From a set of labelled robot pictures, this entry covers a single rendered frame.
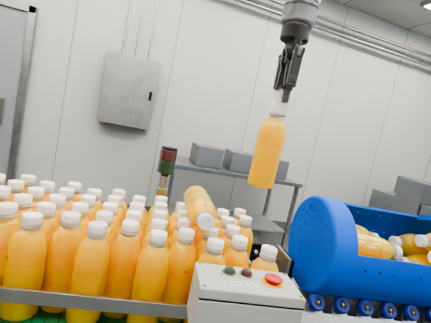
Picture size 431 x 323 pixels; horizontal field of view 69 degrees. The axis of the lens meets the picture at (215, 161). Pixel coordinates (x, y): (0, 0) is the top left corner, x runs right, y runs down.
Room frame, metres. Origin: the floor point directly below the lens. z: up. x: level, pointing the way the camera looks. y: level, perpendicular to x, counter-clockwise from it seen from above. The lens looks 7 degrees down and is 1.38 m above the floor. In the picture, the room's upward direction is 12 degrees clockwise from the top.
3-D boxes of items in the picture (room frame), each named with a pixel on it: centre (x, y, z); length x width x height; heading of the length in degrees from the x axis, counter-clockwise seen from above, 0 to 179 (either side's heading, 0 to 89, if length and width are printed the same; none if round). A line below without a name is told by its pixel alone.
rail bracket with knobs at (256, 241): (1.09, -0.18, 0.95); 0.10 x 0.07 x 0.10; 10
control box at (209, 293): (0.58, -0.11, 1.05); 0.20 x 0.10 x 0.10; 100
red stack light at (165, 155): (1.18, 0.18, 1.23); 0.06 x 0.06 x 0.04
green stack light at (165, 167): (1.18, 0.18, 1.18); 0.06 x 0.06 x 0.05
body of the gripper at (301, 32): (0.86, -0.14, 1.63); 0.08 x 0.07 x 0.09; 9
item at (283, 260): (0.90, -0.26, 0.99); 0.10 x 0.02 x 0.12; 10
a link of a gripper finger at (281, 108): (0.84, -0.14, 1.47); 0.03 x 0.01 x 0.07; 99
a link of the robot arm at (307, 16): (0.86, -0.14, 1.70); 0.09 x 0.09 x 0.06
